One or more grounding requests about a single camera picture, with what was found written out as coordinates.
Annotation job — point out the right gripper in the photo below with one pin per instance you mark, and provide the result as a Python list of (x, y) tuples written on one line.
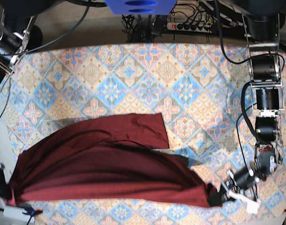
[(5, 190)]

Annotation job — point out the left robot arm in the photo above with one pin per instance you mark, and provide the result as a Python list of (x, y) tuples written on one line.
[(261, 102)]

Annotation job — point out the patterned tablecloth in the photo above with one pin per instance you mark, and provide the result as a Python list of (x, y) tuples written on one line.
[(194, 87)]

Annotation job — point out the black round stool base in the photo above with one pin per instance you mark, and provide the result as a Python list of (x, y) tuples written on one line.
[(36, 38)]

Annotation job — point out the blue plastic box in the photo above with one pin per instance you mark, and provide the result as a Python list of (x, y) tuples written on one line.
[(140, 7)]

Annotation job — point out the maroon t-shirt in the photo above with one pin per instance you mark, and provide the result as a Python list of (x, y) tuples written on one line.
[(114, 157)]

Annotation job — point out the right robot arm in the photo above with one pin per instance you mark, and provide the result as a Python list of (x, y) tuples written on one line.
[(19, 34)]

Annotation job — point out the white power strip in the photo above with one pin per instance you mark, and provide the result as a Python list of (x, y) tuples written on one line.
[(175, 26)]

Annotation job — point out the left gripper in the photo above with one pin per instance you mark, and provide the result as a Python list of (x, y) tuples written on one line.
[(239, 186)]

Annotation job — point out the blue clamp front left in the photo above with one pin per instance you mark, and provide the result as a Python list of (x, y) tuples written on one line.
[(32, 212)]

